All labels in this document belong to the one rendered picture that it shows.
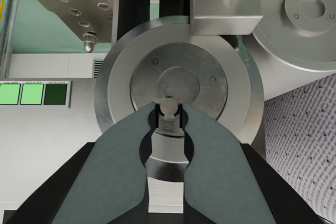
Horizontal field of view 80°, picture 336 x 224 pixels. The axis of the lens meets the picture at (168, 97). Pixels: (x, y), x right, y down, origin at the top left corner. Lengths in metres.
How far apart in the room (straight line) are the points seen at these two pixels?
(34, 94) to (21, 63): 3.19
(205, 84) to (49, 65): 3.42
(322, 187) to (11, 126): 0.63
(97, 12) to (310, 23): 0.39
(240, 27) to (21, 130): 0.56
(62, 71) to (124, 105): 3.25
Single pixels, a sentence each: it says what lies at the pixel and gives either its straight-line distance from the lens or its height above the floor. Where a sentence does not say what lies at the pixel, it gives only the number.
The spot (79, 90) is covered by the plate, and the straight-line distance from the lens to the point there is 0.56.
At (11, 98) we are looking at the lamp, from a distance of 0.64.
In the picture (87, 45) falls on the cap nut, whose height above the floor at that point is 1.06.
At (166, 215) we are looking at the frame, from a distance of 0.60.
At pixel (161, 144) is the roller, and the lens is 0.16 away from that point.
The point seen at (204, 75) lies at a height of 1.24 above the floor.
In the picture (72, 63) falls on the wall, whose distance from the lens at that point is 3.37.
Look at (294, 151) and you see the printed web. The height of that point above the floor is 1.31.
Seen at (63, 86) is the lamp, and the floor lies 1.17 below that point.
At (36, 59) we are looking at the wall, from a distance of 3.69.
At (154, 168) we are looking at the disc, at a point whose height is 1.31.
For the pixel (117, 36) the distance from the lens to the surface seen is 0.21.
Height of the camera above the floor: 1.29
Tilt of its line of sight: 11 degrees down
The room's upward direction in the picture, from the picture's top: 180 degrees counter-clockwise
